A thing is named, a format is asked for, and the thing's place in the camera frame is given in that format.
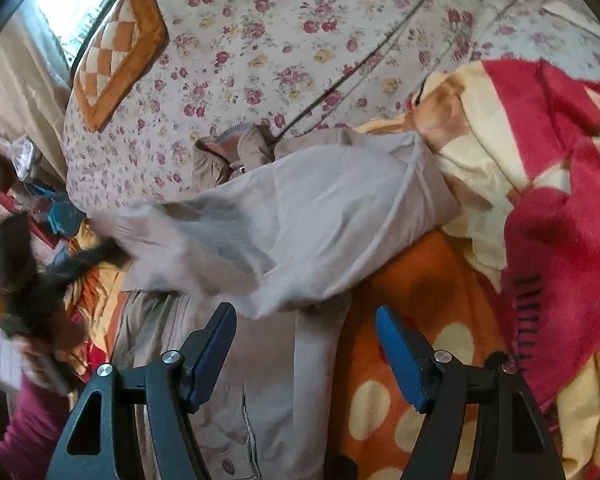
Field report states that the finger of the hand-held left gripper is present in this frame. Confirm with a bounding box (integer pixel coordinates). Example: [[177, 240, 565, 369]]
[[0, 214, 42, 288], [40, 237, 132, 302]]

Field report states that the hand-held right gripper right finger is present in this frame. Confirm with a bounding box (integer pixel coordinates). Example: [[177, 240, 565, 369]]
[[374, 305, 567, 480]]

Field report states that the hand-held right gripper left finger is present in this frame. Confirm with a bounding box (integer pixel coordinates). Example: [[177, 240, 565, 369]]
[[45, 302, 238, 480]]

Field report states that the beige jacket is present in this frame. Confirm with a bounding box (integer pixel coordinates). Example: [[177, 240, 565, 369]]
[[111, 124, 462, 480]]

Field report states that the person's left forearm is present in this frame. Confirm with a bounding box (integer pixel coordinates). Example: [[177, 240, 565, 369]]
[[0, 374, 74, 480]]

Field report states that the person's left hand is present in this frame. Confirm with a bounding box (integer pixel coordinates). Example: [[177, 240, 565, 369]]
[[20, 317, 89, 396]]

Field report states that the blue cloth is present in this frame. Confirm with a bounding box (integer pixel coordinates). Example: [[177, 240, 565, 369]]
[[44, 199, 89, 239]]

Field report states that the clear plastic bag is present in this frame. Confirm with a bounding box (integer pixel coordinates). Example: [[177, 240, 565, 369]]
[[0, 135, 37, 182]]

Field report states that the beige curtain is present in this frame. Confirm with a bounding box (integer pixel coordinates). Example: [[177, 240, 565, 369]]
[[0, 10, 74, 183]]

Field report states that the orange red printed blanket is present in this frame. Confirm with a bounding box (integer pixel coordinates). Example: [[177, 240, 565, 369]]
[[64, 57, 600, 480]]

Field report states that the orange checkered pillow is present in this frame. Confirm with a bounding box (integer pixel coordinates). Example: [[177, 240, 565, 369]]
[[72, 0, 171, 134]]

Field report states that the window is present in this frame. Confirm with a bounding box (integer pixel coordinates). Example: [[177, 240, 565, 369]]
[[32, 0, 152, 67]]

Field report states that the floral bed sheet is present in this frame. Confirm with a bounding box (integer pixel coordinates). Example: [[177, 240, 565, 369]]
[[62, 0, 600, 211]]

